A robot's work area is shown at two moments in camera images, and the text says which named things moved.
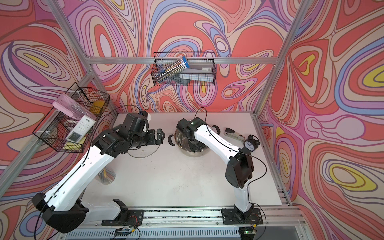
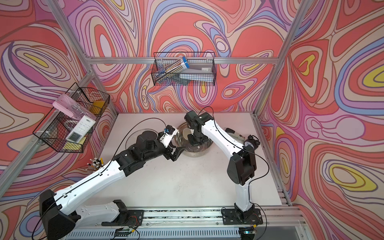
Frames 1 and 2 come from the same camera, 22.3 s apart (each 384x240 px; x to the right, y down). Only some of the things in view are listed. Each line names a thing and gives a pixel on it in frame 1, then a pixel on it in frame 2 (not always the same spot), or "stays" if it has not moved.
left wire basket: (68, 126) stays
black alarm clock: (252, 143) stays
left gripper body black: (151, 139) -> (167, 152)
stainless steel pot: (182, 143) stays
